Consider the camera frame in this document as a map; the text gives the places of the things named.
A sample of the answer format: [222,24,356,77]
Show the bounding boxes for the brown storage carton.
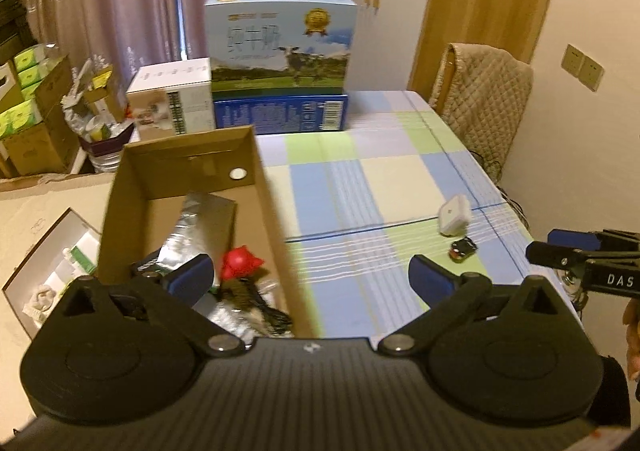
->
[1,52,82,178]

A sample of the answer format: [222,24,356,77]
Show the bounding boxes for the white ceramic figure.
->
[24,285,57,318]

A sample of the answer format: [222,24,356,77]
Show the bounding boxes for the wooden door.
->
[407,0,567,99]

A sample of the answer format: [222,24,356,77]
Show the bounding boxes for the person's right hand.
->
[623,302,640,383]

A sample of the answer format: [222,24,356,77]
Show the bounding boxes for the black floor cables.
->
[469,150,533,234]

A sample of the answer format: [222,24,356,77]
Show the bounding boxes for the purple box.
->
[81,128,136,160]

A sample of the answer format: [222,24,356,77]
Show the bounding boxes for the small black red object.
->
[449,236,478,262]

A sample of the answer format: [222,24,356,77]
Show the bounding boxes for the blue cow print carton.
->
[203,0,359,95]

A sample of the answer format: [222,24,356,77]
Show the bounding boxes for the white printed box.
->
[125,58,214,137]

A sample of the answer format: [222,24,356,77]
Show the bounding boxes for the round metal stand base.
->
[561,268,585,306]

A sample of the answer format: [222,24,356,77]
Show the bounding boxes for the clear water bottle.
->
[89,151,124,176]

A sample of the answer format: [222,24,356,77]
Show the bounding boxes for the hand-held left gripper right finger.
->
[375,253,584,359]

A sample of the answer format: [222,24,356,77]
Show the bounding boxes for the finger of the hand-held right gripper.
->
[546,228,640,253]
[525,240,640,278]

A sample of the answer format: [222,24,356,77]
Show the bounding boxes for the stack of green tissue packs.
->
[0,100,44,139]
[12,44,47,100]

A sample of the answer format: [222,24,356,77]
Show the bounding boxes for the open white gift box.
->
[1,208,104,340]

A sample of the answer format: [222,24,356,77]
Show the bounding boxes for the cardboard box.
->
[95,126,322,340]

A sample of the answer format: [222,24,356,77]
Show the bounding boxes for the flat dark blue box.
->
[212,91,349,136]

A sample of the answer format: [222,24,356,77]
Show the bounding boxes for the red toy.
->
[221,245,265,283]

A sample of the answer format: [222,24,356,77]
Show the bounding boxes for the bin of clutter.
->
[61,58,137,133]

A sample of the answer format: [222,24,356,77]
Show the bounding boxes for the silver foil packet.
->
[154,191,261,348]

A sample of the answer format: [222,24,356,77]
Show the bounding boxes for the white green tube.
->
[61,245,99,278]

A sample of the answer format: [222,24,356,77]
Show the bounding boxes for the chair with quilted cover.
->
[429,42,535,182]

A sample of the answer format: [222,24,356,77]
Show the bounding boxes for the small white case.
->
[437,195,473,237]

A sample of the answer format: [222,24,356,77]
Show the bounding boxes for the beige wall switch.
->
[579,54,606,93]
[560,44,586,80]

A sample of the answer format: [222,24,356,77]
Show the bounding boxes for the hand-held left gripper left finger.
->
[50,252,248,360]

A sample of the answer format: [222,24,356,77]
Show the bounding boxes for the checked tablecloth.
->
[249,89,534,340]

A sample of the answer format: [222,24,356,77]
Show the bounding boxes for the white display carton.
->
[0,60,24,105]

